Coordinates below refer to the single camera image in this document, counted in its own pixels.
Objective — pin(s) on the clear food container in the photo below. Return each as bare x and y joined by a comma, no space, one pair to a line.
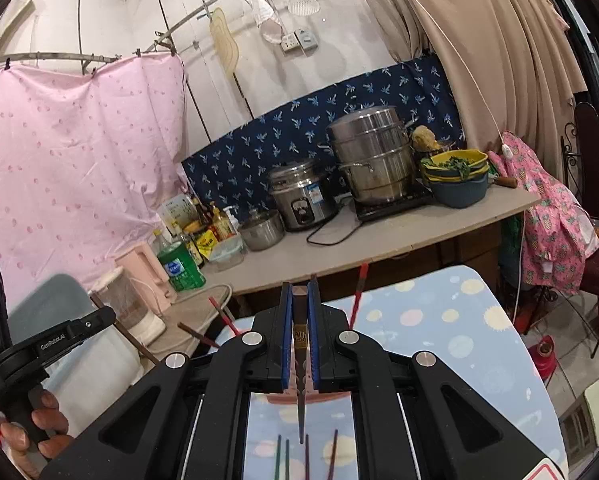
227,255

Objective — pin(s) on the beige wooden paddle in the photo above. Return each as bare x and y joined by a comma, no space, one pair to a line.
225,42

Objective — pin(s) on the brown chopstick gold label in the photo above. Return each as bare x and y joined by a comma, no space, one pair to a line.
300,336

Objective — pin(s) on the maroon chopstick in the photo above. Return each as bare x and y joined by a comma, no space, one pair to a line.
333,452
307,457

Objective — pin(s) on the pink electric kettle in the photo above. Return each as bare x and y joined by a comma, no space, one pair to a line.
147,265

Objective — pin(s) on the red plastic floor object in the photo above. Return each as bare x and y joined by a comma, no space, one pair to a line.
542,360

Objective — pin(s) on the steel rice cooker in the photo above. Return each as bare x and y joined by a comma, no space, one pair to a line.
299,195

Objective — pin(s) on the dark sauce bottle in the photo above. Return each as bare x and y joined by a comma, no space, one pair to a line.
199,215

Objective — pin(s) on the black induction cooker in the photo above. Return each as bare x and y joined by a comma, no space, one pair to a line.
394,207

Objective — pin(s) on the white pump bottle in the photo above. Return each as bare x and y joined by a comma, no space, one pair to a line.
232,222

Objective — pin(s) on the metal curtain rail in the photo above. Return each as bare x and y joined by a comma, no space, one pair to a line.
54,55

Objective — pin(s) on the yellow bowl with greens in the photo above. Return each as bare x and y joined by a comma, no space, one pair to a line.
454,160

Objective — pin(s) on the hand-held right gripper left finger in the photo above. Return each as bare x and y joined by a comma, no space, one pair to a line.
285,340

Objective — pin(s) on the green chopstick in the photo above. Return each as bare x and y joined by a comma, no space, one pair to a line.
278,455
287,460

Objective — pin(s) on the blue printed tablecloth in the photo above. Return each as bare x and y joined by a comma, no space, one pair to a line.
429,340

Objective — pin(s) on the beige curtain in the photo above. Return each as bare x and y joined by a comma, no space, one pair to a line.
504,60

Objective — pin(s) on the dark red patterned chopstick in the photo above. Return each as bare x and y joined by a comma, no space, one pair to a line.
199,336

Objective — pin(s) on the brown lumpy food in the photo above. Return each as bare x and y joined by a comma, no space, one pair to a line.
426,139

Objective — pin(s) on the pink dotted curtain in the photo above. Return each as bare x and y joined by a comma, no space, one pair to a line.
79,160

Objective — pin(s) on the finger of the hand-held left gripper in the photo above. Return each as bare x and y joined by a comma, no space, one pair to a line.
74,330

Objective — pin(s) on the wall socket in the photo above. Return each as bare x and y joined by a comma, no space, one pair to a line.
299,40

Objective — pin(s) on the white soy milk maker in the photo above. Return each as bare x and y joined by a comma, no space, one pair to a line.
129,310

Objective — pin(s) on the white storage box blue lid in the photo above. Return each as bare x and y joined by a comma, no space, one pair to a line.
109,380

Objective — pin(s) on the hanging clothes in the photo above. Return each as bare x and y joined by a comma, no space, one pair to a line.
579,10

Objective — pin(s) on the clear plastic bag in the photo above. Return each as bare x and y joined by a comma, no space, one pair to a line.
264,15

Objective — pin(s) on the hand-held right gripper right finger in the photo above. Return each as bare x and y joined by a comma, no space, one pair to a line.
313,340

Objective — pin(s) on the navy leaf print cloth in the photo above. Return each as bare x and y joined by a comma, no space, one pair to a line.
279,120

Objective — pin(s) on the person's left hand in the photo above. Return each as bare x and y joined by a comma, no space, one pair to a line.
19,440

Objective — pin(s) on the wooden counter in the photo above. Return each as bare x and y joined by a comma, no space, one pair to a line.
429,230

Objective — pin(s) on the steel steamer pot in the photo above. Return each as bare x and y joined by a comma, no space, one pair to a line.
374,160

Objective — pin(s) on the pink pineapple print garment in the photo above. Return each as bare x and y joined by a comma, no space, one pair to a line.
554,220

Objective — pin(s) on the green plastic bottle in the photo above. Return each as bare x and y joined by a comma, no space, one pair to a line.
184,270

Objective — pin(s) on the blue basin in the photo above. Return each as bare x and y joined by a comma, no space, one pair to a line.
459,192

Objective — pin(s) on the amber oil bottle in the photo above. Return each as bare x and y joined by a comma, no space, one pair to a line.
222,225

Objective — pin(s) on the small steel pot with lid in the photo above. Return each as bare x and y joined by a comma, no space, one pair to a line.
262,232

